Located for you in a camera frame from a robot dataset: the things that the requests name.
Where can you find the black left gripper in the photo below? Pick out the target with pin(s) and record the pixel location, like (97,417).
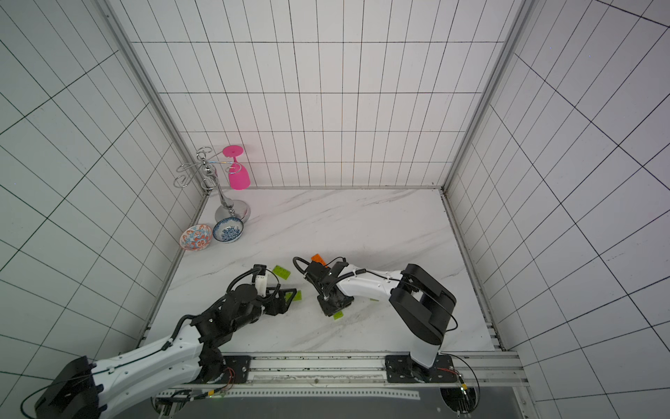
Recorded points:
(283,305)

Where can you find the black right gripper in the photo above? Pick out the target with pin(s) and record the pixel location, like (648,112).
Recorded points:
(333,301)

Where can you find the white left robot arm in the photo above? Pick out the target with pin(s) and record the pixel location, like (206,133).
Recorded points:
(189,360)

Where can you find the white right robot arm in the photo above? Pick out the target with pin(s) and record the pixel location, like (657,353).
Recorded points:
(424,305)

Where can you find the blue floral ceramic bowl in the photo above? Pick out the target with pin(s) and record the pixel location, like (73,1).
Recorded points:
(228,230)

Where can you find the orange patterned ceramic bowl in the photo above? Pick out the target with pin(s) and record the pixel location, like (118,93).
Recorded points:
(196,238)

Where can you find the chrome glass holder stand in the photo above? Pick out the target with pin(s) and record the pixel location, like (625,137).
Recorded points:
(212,169)

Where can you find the pink wine glass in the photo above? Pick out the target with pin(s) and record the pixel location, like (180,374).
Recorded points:
(239,177)

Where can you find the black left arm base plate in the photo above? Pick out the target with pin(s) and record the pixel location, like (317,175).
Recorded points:
(225,370)

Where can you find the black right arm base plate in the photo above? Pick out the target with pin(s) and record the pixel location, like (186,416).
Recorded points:
(419,368)

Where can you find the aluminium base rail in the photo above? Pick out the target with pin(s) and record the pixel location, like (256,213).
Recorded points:
(353,374)

